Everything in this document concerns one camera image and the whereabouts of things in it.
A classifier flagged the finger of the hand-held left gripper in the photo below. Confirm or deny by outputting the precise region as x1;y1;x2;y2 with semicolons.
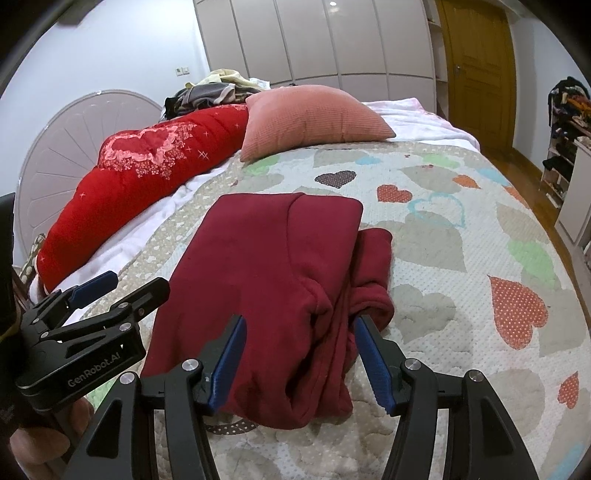
25;271;118;324
44;277;171;344

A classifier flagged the red floral comforter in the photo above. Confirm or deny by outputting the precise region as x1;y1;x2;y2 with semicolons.
34;104;252;294

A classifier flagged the pink corduroy cushion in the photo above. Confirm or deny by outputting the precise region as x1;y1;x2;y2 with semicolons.
240;85;397;162

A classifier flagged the wooden door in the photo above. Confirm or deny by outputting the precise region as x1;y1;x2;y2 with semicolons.
436;0;518;155

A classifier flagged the pile of clothes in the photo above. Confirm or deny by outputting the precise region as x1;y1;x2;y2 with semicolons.
164;68;271;121

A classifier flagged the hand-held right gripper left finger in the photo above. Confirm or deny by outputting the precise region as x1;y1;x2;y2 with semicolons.
69;315;249;480

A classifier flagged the cluttered shelf unit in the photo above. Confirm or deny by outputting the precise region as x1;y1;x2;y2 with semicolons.
540;78;591;204

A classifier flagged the white round headboard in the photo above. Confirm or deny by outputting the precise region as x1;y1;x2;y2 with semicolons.
14;90;164;268

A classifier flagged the white wardrobe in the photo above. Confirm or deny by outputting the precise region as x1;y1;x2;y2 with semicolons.
191;0;448;109

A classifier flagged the person's left hand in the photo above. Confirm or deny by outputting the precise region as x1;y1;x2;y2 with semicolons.
9;396;95;468

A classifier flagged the heart print quilt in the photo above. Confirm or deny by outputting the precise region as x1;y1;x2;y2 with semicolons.
69;138;591;480

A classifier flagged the polka dot cloth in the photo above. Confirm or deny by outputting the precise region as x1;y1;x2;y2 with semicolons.
16;233;47;280

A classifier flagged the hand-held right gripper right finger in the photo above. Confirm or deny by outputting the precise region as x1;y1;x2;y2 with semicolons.
353;315;541;480

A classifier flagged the dark red sweater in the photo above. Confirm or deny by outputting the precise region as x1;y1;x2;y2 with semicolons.
140;191;395;430

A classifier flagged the white cabinet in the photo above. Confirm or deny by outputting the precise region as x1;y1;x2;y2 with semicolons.
553;137;591;245

